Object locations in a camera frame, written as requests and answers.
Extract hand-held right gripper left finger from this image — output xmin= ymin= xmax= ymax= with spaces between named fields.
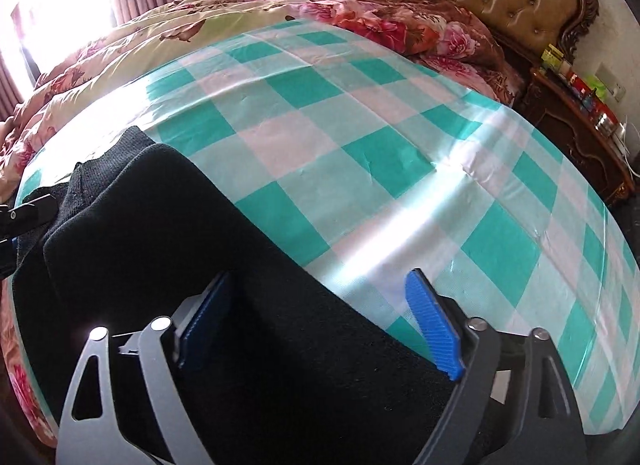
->
xmin=54 ymin=271 xmax=233 ymax=465

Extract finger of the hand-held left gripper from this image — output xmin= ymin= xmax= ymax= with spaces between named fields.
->
xmin=0 ymin=239 xmax=21 ymax=280
xmin=0 ymin=195 xmax=57 ymax=238

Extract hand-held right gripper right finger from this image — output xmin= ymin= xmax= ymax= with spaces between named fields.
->
xmin=404 ymin=269 xmax=586 ymax=465

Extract black pants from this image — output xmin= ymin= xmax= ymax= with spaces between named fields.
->
xmin=10 ymin=126 xmax=466 ymax=465

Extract green white checked tablecloth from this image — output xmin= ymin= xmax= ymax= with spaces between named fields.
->
xmin=15 ymin=19 xmax=638 ymax=438

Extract dark wooden nightstand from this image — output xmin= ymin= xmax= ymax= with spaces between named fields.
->
xmin=520 ymin=67 xmax=636 ymax=208

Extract white power strip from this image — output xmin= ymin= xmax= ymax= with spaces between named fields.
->
xmin=612 ymin=120 xmax=636 ymax=156

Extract red floral quilt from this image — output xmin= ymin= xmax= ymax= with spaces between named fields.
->
xmin=192 ymin=0 xmax=526 ymax=106

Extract grey wall socket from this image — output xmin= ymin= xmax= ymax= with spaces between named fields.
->
xmin=597 ymin=62 xmax=628 ymax=100

